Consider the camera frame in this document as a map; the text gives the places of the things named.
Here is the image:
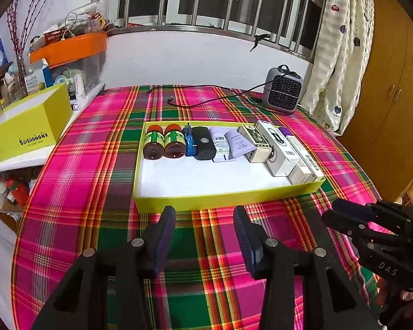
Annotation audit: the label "white cosmetic tube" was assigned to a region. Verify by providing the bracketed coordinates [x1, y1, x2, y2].
[226, 130, 257, 156]

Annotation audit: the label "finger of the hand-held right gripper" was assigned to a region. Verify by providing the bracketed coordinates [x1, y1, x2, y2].
[332, 199, 413, 236]
[322, 210, 400, 245]

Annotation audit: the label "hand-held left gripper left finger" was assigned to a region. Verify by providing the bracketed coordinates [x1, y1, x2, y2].
[31, 205, 177, 330]

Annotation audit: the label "blue and white carton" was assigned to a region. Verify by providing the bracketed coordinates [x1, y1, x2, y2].
[24, 58, 52, 93]

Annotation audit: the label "grey desktop fan heater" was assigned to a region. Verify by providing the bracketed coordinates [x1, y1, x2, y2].
[262, 65, 303, 115]

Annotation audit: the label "slim white carton purple end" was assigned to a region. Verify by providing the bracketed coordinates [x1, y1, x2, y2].
[278, 127, 326, 183]

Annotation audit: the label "black rectangular device round button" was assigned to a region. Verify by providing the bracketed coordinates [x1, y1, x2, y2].
[193, 126, 217, 161]

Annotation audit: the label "yellow-green cardboard box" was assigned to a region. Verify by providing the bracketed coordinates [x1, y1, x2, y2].
[0, 82, 73, 164]

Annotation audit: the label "white side shelf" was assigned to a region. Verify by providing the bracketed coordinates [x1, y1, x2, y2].
[0, 82, 105, 214]

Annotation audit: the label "brown medicine bottle red cap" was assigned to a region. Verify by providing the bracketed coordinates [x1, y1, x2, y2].
[163, 124, 187, 159]
[143, 125, 165, 160]

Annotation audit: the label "green patterned carton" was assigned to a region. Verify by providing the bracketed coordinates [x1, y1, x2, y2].
[237, 125, 274, 163]

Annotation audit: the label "clear storage bin orange lid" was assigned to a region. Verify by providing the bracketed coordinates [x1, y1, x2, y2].
[28, 32, 109, 95]

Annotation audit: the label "large white carton black drawing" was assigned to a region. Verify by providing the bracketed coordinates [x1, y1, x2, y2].
[255, 120, 298, 177]

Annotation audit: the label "yellow-green shallow box tray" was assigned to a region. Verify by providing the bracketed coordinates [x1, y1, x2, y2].
[132, 121, 326, 214]

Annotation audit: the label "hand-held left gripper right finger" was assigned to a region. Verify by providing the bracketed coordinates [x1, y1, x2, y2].
[234, 205, 379, 330]

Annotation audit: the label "black power cable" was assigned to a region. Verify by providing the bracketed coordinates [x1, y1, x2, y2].
[146, 72, 290, 109]

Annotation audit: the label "pink blossom branches in vase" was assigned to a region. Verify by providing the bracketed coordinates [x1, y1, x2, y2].
[5, 0, 69, 90]

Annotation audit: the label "metal window grille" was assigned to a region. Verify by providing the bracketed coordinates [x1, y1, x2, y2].
[93, 0, 327, 62]

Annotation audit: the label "plaid cloth covered desktop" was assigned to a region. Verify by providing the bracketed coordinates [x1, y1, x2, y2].
[10, 84, 382, 330]

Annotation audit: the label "blue plastic stamp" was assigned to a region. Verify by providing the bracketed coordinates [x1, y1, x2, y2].
[182, 123, 197, 157]

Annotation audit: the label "wooden wardrobe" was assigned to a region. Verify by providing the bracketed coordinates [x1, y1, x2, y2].
[337, 0, 413, 210]

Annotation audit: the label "lavender cosmetic tube barcode label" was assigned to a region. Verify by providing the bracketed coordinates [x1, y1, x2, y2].
[209, 126, 235, 163]

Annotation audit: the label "pile of assorted clutter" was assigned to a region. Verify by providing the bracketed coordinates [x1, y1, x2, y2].
[29, 2, 116, 54]

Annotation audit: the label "cream heart print curtain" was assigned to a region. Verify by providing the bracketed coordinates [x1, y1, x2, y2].
[301, 0, 376, 136]

